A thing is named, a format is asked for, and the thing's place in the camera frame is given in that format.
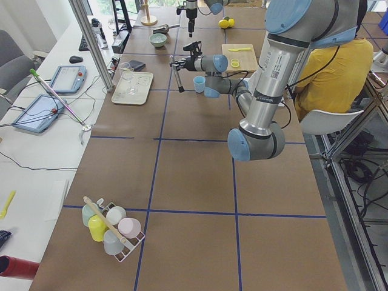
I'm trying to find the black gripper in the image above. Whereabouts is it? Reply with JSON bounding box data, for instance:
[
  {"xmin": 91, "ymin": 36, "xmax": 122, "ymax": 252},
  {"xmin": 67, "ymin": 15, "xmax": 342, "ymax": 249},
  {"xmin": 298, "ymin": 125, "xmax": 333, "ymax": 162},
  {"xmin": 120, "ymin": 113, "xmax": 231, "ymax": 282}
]
[
  {"xmin": 169, "ymin": 56, "xmax": 202, "ymax": 71},
  {"xmin": 185, "ymin": 0, "xmax": 198, "ymax": 38}
]

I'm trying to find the yellow lemon slice stack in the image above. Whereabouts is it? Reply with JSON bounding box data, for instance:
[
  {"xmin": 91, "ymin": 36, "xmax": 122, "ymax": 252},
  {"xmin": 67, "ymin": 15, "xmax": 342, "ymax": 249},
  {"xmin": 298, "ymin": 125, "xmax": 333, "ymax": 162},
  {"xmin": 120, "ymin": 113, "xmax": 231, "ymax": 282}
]
[{"xmin": 230, "ymin": 59, "xmax": 239, "ymax": 68}]

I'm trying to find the light blue cup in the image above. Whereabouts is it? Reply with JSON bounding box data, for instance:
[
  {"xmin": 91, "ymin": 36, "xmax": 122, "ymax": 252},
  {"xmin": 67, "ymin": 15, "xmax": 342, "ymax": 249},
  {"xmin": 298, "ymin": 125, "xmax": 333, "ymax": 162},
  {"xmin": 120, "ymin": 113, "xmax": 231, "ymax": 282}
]
[{"xmin": 193, "ymin": 76, "xmax": 206, "ymax": 93}]

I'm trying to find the white cup in rack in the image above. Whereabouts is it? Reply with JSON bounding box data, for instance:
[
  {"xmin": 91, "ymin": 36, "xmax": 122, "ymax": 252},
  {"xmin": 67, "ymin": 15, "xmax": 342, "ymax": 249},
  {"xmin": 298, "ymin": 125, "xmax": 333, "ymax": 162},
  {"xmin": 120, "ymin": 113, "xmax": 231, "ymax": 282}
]
[{"xmin": 106, "ymin": 206, "xmax": 126, "ymax": 226}]

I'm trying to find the green cup in rack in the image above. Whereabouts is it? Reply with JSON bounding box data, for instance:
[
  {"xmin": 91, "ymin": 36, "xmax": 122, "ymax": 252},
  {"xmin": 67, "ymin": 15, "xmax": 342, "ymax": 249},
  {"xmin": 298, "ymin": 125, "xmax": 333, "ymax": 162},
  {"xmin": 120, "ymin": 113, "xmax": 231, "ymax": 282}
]
[{"xmin": 81, "ymin": 204, "xmax": 95, "ymax": 227}]

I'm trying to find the yellow cup in rack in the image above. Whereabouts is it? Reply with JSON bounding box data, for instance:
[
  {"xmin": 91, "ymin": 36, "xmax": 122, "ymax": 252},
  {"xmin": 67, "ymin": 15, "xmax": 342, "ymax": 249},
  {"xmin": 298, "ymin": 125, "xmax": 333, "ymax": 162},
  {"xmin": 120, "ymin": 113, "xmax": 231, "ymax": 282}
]
[{"xmin": 88, "ymin": 215, "xmax": 109, "ymax": 242}]

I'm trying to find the grey cup in rack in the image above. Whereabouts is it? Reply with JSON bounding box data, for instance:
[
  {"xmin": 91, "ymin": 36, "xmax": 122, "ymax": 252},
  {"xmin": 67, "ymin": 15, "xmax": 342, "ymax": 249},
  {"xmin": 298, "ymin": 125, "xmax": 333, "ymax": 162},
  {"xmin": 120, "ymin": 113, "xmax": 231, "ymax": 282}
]
[{"xmin": 103, "ymin": 230, "xmax": 124, "ymax": 255}]

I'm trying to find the metal ice scoop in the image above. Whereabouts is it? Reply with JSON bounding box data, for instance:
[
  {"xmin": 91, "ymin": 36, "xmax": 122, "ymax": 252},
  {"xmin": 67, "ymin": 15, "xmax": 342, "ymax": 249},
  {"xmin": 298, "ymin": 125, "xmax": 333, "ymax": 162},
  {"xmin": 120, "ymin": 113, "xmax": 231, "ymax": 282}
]
[{"xmin": 152, "ymin": 24, "xmax": 180, "ymax": 34}]

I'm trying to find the green bowl of ice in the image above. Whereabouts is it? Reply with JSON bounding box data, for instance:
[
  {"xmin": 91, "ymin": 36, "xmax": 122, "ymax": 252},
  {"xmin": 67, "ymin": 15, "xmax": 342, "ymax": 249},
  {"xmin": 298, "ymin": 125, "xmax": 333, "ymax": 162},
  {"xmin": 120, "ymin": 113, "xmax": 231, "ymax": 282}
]
[{"xmin": 149, "ymin": 33, "xmax": 167, "ymax": 48}]

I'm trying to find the grey folded cloth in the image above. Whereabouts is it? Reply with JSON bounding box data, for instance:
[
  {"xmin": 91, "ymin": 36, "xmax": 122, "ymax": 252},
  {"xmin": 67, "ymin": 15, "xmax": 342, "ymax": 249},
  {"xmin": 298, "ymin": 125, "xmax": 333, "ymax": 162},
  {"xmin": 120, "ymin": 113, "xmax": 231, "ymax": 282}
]
[{"xmin": 129, "ymin": 60, "xmax": 146, "ymax": 72}]

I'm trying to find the wooden mug tree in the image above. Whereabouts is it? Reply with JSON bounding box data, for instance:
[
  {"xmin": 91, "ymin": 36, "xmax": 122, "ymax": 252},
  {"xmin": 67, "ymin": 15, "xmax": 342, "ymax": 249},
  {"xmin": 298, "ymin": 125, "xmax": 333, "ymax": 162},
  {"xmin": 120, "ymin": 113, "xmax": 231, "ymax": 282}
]
[{"xmin": 140, "ymin": 0, "xmax": 158, "ymax": 26}]

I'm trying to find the cream bear tray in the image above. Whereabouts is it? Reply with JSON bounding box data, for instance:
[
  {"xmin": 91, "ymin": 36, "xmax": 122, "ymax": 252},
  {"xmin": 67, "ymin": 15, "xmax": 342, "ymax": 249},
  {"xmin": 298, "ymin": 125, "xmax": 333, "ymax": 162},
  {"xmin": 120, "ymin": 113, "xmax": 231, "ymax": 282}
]
[{"xmin": 111, "ymin": 72, "xmax": 153, "ymax": 105}]

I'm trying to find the clear wine glass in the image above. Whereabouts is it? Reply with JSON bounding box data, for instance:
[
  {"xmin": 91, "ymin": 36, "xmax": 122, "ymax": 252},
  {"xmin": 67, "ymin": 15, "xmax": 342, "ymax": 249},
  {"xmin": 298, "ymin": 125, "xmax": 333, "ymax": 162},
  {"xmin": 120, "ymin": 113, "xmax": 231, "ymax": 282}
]
[{"xmin": 119, "ymin": 62, "xmax": 136, "ymax": 95}]

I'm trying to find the yellow plastic knife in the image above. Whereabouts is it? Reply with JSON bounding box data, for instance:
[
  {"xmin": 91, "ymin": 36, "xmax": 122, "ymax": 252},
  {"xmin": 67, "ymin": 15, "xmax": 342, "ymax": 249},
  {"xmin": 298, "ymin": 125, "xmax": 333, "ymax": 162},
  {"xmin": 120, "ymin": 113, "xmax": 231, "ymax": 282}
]
[{"xmin": 228, "ymin": 47, "xmax": 252, "ymax": 52}]

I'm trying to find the wooden cutting board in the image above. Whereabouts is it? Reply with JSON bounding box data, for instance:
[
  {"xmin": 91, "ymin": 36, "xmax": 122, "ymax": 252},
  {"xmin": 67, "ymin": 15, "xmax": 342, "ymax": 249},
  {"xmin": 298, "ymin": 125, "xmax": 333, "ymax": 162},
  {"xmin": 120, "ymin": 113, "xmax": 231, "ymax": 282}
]
[{"xmin": 221, "ymin": 44, "xmax": 258, "ymax": 73}]

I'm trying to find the black box device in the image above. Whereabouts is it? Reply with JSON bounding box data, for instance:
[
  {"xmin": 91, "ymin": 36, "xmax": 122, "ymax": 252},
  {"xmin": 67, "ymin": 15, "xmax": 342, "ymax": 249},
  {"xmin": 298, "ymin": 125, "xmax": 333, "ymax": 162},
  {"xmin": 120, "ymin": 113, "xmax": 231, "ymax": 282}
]
[{"xmin": 112, "ymin": 30, "xmax": 130, "ymax": 54}]

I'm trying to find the black keyboard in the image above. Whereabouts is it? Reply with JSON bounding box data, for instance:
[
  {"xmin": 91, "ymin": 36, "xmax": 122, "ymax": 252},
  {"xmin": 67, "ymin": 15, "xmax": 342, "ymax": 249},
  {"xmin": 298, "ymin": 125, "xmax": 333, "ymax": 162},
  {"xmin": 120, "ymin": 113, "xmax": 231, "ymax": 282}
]
[{"xmin": 78, "ymin": 36, "xmax": 89, "ymax": 52}]

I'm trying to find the black computer mouse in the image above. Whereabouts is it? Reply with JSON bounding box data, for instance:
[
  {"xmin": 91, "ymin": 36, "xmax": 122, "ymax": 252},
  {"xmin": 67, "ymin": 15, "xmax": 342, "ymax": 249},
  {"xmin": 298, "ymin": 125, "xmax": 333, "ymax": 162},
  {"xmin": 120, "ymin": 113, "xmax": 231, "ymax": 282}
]
[{"xmin": 69, "ymin": 55, "xmax": 83, "ymax": 64}]

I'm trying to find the far blue teach pendant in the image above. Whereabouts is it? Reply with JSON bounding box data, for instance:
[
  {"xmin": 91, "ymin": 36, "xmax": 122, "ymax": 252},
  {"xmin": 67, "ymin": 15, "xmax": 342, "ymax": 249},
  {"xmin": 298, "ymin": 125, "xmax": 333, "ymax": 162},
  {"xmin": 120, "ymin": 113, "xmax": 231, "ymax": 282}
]
[{"xmin": 50, "ymin": 65, "xmax": 87, "ymax": 95}]

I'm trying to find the blue teach pendant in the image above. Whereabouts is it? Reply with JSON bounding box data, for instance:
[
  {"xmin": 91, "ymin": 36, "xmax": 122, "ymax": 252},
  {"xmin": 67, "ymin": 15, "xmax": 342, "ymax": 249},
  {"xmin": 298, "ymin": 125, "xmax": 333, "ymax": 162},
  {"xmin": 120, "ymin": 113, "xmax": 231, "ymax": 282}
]
[
  {"xmin": 12, "ymin": 94, "xmax": 65, "ymax": 133},
  {"xmin": 50, "ymin": 65, "xmax": 87, "ymax": 95}
]

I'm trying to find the white plastic chair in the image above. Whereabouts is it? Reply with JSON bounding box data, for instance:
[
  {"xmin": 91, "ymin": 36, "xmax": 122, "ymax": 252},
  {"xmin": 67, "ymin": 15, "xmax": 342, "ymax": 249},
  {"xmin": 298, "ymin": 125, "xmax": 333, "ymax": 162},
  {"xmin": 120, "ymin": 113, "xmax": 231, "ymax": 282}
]
[{"xmin": 300, "ymin": 110, "xmax": 364, "ymax": 135}]

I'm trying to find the metal stirring rod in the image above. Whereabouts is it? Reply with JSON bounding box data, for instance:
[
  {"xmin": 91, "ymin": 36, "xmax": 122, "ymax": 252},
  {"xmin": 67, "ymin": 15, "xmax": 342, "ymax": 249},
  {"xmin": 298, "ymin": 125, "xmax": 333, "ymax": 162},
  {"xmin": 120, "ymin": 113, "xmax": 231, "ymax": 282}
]
[{"xmin": 30, "ymin": 69, "xmax": 92, "ymax": 132}]

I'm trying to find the near blue teach pendant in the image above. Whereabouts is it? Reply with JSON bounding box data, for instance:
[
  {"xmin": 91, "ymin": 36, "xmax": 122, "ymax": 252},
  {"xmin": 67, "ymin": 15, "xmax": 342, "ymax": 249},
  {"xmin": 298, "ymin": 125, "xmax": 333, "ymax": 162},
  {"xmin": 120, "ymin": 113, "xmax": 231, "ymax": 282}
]
[{"xmin": 12, "ymin": 94, "xmax": 65, "ymax": 133}]

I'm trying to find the person in yellow shirt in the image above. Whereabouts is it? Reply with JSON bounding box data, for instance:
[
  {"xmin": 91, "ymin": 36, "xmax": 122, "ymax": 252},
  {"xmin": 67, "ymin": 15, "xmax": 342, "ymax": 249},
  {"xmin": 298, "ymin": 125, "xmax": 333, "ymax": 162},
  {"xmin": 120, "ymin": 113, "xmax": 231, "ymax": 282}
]
[{"xmin": 289, "ymin": 0, "xmax": 376, "ymax": 121}]

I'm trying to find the grey office chair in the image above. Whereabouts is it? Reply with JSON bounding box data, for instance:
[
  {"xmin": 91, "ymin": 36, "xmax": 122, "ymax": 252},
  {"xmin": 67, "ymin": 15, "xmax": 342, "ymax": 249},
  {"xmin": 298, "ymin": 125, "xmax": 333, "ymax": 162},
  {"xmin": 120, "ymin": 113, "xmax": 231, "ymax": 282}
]
[{"xmin": 1, "ymin": 30, "xmax": 35, "ymax": 119}]

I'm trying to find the aluminium frame post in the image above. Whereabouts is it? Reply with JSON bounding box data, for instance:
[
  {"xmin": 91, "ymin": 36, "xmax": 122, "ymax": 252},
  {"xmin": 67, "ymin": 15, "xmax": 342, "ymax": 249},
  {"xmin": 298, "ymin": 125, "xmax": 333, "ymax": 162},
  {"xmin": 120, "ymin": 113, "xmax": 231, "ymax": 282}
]
[{"xmin": 69, "ymin": 0, "xmax": 113, "ymax": 92}]

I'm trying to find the wooden rack handle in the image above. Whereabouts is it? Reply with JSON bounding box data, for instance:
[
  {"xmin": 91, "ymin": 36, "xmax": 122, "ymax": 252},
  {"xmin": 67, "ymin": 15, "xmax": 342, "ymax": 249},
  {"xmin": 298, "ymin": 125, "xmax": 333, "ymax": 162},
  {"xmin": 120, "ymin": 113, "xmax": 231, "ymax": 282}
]
[{"xmin": 83, "ymin": 196, "xmax": 126, "ymax": 244}]

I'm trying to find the white wire cup rack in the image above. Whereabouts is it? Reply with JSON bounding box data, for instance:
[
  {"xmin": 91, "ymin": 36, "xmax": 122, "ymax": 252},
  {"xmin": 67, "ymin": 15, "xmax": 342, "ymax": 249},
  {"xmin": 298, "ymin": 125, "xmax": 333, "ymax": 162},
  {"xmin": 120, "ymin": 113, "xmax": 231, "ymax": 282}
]
[{"xmin": 97, "ymin": 198, "xmax": 145, "ymax": 262}]

